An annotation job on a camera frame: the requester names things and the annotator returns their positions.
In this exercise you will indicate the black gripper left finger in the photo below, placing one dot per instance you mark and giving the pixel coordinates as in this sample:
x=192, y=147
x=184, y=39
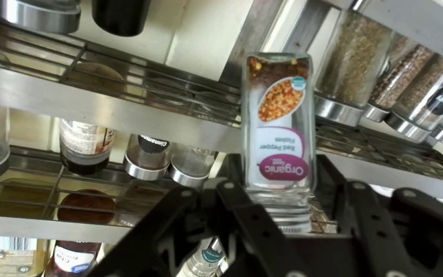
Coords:
x=162, y=242

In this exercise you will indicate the metal wall spice rack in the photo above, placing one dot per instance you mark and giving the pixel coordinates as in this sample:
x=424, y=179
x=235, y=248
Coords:
x=32, y=87

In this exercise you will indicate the red pepper flakes glass jar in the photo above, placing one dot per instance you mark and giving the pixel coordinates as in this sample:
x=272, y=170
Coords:
x=279, y=137

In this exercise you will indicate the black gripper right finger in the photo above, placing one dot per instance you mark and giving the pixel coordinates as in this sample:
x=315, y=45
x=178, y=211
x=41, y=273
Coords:
x=399, y=236

